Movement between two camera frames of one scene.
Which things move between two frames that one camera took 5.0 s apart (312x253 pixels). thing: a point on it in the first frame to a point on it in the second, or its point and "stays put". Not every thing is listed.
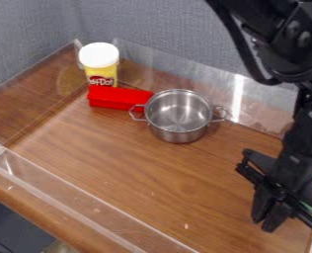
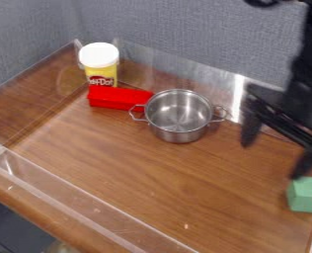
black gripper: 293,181 to 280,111
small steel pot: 179,115 stays put
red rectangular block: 112,96 stays put
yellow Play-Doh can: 98,57 stays put
